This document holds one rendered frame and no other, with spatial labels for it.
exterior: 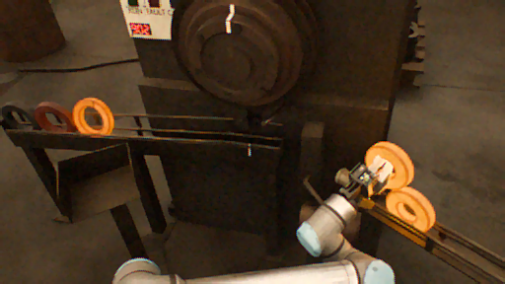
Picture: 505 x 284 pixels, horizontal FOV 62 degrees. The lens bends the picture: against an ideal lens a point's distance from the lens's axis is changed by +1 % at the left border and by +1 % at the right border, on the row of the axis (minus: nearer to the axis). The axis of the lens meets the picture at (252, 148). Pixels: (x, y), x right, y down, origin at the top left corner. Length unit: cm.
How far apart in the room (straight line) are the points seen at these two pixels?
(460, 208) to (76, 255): 199
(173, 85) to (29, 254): 126
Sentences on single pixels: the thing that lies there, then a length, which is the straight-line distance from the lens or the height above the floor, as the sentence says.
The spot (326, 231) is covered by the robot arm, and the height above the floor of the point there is 82.
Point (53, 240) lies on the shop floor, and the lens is 248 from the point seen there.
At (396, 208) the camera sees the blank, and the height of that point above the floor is 70.
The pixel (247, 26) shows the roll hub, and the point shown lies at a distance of 120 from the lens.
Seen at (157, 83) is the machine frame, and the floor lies 87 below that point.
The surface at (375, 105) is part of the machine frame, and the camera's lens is 152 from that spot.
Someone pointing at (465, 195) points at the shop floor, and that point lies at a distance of 252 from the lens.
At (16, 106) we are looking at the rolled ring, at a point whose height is 74.
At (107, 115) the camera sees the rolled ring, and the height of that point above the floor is 72.
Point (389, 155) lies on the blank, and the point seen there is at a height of 89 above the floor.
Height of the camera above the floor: 176
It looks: 42 degrees down
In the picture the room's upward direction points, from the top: 5 degrees counter-clockwise
